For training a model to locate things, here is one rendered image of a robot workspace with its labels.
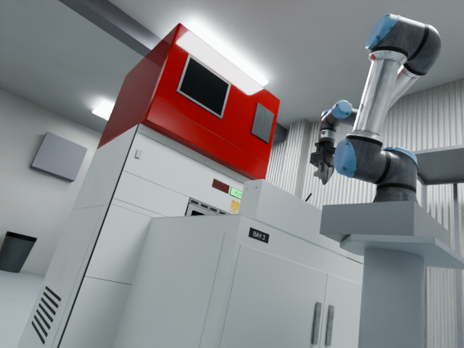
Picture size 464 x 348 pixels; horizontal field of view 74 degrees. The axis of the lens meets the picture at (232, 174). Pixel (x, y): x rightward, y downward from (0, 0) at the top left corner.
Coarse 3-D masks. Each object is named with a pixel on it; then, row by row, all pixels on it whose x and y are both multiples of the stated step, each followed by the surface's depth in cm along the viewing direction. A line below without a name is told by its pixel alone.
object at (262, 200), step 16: (256, 192) 102; (272, 192) 104; (288, 192) 110; (240, 208) 105; (256, 208) 99; (272, 208) 103; (288, 208) 109; (304, 208) 115; (272, 224) 102; (288, 224) 107; (304, 224) 113; (320, 240) 118
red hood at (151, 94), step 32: (192, 32) 164; (160, 64) 156; (192, 64) 161; (224, 64) 176; (128, 96) 183; (160, 96) 147; (192, 96) 158; (224, 96) 173; (256, 96) 190; (128, 128) 155; (160, 128) 145; (192, 128) 156; (224, 128) 170; (256, 128) 186; (224, 160) 167; (256, 160) 183
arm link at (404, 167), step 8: (392, 152) 100; (400, 152) 99; (408, 152) 99; (392, 160) 97; (400, 160) 97; (408, 160) 97; (416, 160) 100; (392, 168) 96; (400, 168) 96; (408, 168) 96; (416, 168) 98; (384, 176) 97; (392, 176) 97; (400, 176) 96; (408, 176) 96; (416, 176) 98; (376, 184) 102; (408, 184) 95; (416, 184) 97
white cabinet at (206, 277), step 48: (192, 240) 109; (240, 240) 93; (288, 240) 106; (144, 288) 122; (192, 288) 98; (240, 288) 90; (288, 288) 103; (336, 288) 120; (144, 336) 108; (192, 336) 90; (240, 336) 88; (288, 336) 100; (336, 336) 117
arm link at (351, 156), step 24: (384, 24) 95; (408, 24) 95; (384, 48) 96; (408, 48) 96; (384, 72) 97; (384, 96) 97; (360, 120) 99; (384, 120) 99; (360, 144) 96; (336, 168) 102; (360, 168) 96; (384, 168) 96
